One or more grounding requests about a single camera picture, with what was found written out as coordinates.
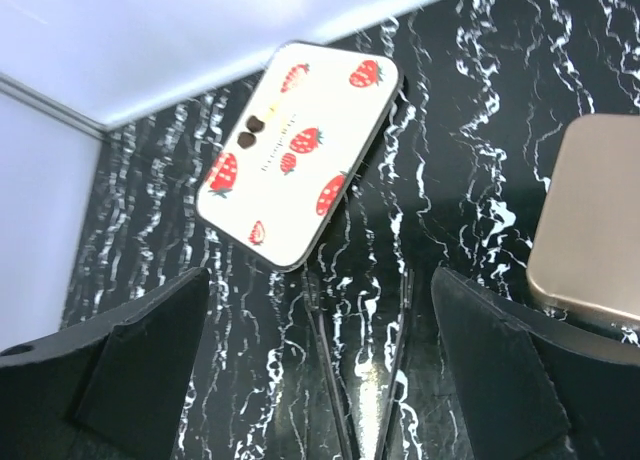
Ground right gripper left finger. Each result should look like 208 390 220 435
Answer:
1 268 209 459

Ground black metal tongs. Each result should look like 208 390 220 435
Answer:
301 268 415 459

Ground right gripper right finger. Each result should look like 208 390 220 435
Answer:
431 267 639 459

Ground brown tin lid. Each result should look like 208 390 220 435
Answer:
526 114 639 328

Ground strawberry pattern white tray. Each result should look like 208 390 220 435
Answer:
195 41 404 272

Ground dark chocolate piece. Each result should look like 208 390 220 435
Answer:
237 131 256 149
246 116 265 133

